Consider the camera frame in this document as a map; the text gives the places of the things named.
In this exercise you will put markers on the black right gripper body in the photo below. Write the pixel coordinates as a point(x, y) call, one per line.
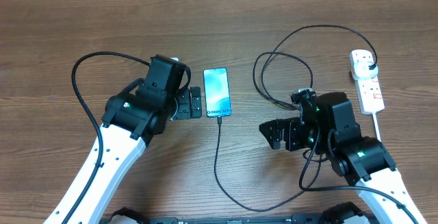
point(308, 135)

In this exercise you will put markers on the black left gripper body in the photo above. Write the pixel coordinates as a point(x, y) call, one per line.
point(185, 109)

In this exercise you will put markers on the blue Galaxy smartphone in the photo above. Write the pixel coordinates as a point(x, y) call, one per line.
point(217, 94)

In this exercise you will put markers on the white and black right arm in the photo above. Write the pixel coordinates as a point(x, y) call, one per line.
point(326, 125)

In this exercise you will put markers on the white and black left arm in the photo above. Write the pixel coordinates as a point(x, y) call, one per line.
point(131, 119)

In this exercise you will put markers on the white charger plug adapter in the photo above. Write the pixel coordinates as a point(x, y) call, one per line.
point(362, 71)

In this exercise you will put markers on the white power strip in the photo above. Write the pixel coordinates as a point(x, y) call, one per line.
point(368, 90)

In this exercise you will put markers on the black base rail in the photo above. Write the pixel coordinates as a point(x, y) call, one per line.
point(293, 219)

